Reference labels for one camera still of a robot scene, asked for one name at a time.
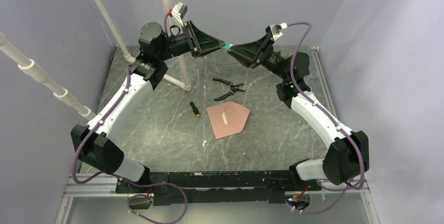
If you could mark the pink paper envelope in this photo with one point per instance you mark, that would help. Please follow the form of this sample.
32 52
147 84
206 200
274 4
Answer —
227 119

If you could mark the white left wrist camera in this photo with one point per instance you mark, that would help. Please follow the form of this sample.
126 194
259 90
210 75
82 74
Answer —
178 12

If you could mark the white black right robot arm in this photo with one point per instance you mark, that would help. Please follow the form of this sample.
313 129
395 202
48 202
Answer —
347 150

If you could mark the aluminium extrusion frame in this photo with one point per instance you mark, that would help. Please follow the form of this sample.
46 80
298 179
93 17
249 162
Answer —
97 202

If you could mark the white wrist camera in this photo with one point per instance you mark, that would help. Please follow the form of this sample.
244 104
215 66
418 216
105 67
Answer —
276 30
178 12

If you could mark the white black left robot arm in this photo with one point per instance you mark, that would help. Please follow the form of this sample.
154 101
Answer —
93 142

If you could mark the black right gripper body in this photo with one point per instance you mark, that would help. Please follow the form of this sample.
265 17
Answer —
271 59

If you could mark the black handled pliers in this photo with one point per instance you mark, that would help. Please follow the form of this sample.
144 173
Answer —
233 88

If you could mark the cream lined letter paper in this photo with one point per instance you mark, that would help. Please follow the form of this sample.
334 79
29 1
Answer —
224 118

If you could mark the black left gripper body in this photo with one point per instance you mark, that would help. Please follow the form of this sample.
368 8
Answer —
181 44

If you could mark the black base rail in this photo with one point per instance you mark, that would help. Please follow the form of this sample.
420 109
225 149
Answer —
272 186

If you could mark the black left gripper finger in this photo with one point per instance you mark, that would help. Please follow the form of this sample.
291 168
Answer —
201 52
201 39

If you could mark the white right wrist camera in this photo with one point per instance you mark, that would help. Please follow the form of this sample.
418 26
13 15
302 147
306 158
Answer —
276 30

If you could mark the white pvc pipe frame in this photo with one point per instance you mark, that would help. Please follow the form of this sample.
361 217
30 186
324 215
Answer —
35 71

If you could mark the black yellow screwdriver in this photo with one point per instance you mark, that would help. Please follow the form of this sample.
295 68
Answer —
193 106

